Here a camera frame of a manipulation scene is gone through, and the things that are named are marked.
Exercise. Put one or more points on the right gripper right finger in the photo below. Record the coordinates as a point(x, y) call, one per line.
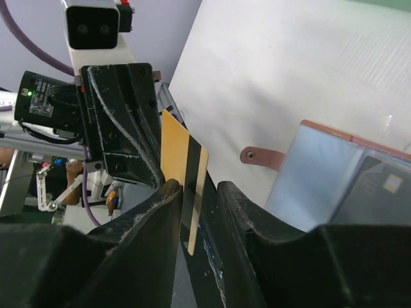
point(268, 263)

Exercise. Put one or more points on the brown leather card holder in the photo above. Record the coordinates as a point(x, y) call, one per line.
point(315, 173)

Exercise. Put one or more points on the dark grey credit card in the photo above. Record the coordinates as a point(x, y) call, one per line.
point(379, 194)

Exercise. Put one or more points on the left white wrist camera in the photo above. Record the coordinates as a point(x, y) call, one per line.
point(94, 32)

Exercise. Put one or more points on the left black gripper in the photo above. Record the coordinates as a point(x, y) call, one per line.
point(119, 111)

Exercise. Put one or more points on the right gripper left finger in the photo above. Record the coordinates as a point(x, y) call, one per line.
point(139, 268)

